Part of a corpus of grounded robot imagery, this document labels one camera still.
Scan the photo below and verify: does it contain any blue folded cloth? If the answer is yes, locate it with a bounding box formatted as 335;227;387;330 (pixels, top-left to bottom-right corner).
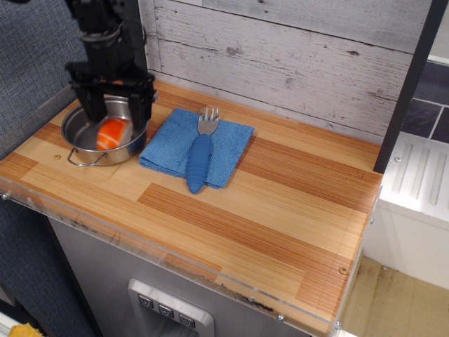
139;108;254;189

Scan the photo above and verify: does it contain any silver dispenser button panel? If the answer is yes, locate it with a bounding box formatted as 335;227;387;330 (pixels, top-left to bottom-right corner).
128;278;215;336

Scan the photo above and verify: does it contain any orange salmon sushi toy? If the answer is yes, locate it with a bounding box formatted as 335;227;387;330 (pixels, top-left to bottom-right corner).
96;118;133;150

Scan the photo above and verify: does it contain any yellow object bottom corner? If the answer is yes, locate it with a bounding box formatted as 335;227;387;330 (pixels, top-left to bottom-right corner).
8;324;43;337

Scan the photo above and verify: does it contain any clear acrylic table edge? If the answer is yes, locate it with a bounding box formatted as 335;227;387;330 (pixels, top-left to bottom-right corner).
0;176;343;334

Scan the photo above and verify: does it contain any black vertical post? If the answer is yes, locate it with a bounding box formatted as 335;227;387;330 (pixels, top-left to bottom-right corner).
121;0;147;71
373;0;448;173

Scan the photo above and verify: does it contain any silver toy fridge cabinet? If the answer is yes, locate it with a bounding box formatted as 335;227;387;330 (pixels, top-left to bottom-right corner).
47;216;330;337

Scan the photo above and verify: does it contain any black right vertical post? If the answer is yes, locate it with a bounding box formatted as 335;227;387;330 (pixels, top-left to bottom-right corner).
373;0;448;173

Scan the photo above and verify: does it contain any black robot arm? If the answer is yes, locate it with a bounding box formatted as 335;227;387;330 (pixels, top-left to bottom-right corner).
66;1;156;129

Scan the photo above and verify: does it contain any silver metal pot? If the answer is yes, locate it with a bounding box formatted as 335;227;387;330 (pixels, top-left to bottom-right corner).
61;105;148;166

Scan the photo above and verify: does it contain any white ribbed drainboard unit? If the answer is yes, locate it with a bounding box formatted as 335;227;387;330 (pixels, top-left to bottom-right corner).
363;133;448;289

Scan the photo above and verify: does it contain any black left vertical post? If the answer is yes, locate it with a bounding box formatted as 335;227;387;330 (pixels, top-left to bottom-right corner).
121;0;147;71

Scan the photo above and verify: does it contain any fork with blue handle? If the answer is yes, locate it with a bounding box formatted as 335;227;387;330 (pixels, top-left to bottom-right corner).
186;107;220;194

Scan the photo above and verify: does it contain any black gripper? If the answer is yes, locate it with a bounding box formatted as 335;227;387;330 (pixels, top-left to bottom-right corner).
65;20;158;131

